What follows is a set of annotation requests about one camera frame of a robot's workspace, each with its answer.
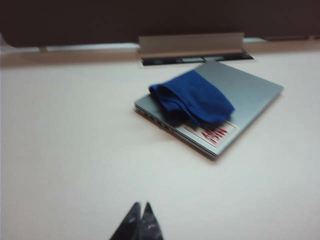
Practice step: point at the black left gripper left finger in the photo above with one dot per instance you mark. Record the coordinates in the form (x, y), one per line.
(130, 225)

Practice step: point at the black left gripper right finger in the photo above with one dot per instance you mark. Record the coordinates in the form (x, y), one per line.
(151, 225)

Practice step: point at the blue microfiber rag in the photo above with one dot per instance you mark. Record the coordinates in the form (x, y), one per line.
(197, 100)

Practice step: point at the silver closed laptop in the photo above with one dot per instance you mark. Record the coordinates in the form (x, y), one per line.
(250, 87)

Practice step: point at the white sticker with red letters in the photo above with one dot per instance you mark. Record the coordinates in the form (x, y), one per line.
(220, 132)

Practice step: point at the grey fabric desk divider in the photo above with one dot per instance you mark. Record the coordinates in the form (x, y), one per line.
(125, 17)

